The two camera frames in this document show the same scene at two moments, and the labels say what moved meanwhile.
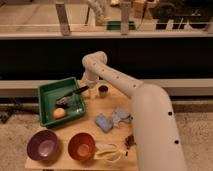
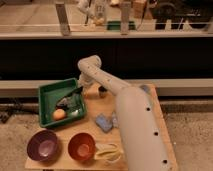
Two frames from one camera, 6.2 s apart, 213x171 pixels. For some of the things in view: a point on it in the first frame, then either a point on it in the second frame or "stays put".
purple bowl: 42,146 stays put
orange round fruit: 59,113 stays put
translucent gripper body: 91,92 to 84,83
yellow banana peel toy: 108,152 stays put
